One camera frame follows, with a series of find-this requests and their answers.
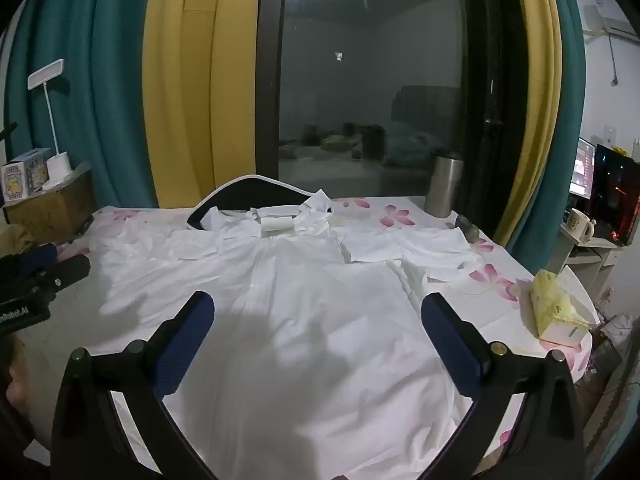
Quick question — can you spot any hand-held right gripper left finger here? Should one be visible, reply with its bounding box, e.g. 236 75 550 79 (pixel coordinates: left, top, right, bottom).
50 290 217 480

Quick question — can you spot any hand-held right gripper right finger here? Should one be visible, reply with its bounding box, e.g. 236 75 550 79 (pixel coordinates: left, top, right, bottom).
400 292 587 480

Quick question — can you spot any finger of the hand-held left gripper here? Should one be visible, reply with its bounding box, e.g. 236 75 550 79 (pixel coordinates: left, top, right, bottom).
27 254 92 293
0 243 57 281

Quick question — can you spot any large white shirt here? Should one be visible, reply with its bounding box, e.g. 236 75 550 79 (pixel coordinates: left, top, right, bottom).
95 189 503 480

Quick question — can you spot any person's left hand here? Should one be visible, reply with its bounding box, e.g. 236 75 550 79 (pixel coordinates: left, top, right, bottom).
0 335 35 413

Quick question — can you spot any brown cardboard box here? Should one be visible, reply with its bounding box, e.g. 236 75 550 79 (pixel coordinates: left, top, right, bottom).
0 162 97 247

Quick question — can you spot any yellow cartoon printed box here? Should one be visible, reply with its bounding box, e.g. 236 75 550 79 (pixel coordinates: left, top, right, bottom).
0 160 32 204

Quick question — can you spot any yellow tissue packet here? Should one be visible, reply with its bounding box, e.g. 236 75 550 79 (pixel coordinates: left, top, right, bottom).
520 269 592 347

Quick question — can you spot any floral bed sheet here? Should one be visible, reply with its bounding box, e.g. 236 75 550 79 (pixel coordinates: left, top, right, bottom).
50 195 597 480

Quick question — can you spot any white desk lamp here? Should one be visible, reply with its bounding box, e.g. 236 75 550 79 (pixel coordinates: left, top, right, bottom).
27 58 74 191

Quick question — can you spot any black chair back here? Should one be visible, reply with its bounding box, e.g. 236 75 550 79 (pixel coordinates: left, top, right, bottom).
186 174 314 232

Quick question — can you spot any white side shelf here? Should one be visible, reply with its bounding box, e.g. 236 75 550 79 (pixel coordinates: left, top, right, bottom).
546 224 627 313

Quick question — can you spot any steel tumbler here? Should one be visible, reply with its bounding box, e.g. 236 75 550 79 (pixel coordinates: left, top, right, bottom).
424 151 464 219

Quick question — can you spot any cream printed mug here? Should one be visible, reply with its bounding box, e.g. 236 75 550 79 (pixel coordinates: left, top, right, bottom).
566 208 599 242

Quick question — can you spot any teal curtain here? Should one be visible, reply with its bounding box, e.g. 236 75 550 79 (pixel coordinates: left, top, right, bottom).
4 0 162 211
512 0 587 273

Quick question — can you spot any computer monitor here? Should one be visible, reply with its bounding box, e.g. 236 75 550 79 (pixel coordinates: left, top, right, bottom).
569 137 597 202

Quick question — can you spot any black computer case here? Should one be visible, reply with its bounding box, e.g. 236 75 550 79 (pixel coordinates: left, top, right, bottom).
592 143 640 247

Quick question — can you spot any yellow curtain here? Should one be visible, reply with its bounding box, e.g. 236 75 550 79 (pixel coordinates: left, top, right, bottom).
509 0 562 241
142 0 263 209

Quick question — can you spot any glass sliding door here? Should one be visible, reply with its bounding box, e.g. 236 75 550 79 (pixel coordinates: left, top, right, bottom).
256 0 523 241

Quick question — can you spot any white air conditioner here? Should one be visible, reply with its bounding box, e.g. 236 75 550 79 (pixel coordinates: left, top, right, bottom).
581 3 640 40

